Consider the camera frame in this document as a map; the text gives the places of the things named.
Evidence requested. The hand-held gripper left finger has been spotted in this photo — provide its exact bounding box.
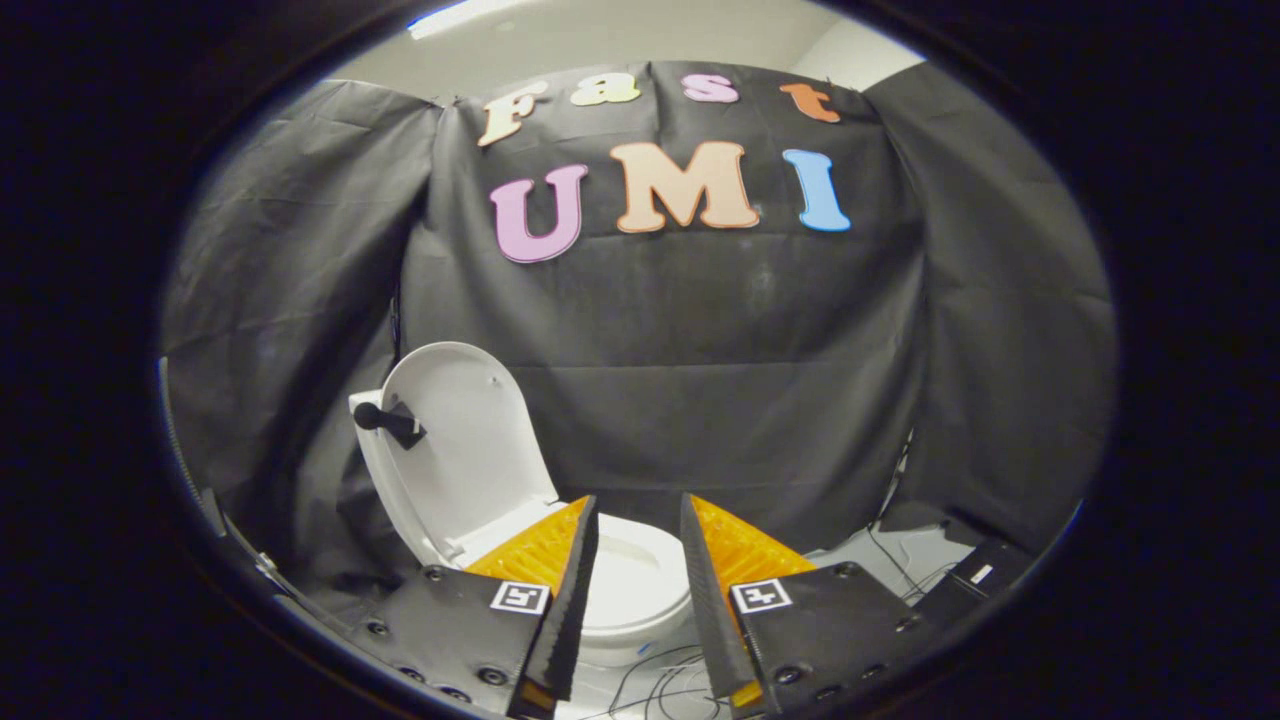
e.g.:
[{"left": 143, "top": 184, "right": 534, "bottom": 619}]
[{"left": 345, "top": 494, "right": 601, "bottom": 720}]

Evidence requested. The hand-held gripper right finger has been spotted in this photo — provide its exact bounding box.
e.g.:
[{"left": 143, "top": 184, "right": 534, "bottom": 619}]
[{"left": 679, "top": 491, "right": 937, "bottom": 718}]

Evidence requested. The white toilet lid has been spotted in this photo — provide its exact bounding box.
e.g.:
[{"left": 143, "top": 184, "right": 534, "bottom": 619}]
[{"left": 379, "top": 341, "right": 563, "bottom": 567}]

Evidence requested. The black lid handle knob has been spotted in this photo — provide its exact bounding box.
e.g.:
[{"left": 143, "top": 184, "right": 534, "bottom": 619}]
[{"left": 352, "top": 400, "right": 429, "bottom": 452}]

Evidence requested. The black box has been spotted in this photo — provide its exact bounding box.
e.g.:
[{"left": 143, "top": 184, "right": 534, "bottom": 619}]
[{"left": 912, "top": 538, "right": 1037, "bottom": 629}]

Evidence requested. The black backdrop cloth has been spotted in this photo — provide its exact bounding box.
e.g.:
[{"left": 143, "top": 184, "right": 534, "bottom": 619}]
[{"left": 160, "top": 62, "right": 1117, "bottom": 601}]

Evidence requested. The bundle of thin floor cables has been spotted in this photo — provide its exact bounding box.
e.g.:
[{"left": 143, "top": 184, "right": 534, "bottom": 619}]
[{"left": 606, "top": 520, "right": 963, "bottom": 720}]

